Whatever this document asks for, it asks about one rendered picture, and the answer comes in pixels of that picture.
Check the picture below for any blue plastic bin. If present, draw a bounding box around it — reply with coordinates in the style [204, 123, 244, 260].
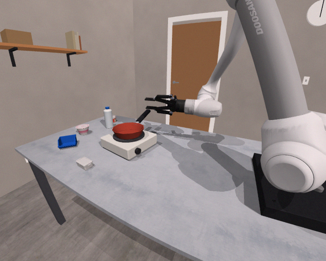
[58, 135, 77, 149]

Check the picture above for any white bottle with blue cap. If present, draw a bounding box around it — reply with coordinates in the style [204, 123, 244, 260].
[104, 106, 114, 128]

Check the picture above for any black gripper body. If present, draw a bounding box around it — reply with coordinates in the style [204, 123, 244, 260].
[168, 99, 185, 113]

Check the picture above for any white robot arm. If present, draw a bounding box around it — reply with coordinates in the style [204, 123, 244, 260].
[184, 0, 326, 193]

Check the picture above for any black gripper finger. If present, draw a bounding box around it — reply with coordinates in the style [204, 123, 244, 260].
[146, 106, 173, 116]
[145, 94, 174, 106]

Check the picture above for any red frying pan with black handle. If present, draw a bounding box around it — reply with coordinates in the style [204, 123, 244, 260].
[112, 109, 151, 140]

